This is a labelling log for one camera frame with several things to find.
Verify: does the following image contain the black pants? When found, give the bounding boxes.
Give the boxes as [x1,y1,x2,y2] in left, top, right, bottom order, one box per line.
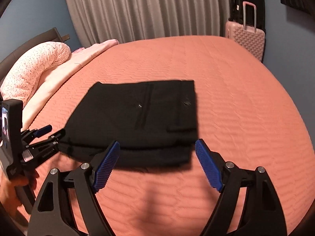
[59,80,198,168]

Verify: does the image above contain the left hand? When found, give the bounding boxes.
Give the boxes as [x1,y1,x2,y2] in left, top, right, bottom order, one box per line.
[1,170,40,218]

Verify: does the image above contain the pink dotted pillow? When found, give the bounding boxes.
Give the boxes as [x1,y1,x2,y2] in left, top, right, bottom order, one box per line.
[1,41,71,105]

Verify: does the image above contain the light pink bed sheet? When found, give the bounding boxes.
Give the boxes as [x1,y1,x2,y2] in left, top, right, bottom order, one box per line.
[22,39,119,130]

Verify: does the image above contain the dark headboard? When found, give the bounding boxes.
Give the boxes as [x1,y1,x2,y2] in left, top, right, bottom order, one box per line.
[0,27,70,81]

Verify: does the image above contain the grey pleated curtain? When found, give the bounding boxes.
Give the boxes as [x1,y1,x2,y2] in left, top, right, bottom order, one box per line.
[66,0,230,47]

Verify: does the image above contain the pink hardshell suitcase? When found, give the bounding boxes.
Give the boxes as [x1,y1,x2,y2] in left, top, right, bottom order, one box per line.
[225,1,265,62]

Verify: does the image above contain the black suitcase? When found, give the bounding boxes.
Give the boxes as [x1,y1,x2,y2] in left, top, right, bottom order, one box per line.
[229,0,266,32]

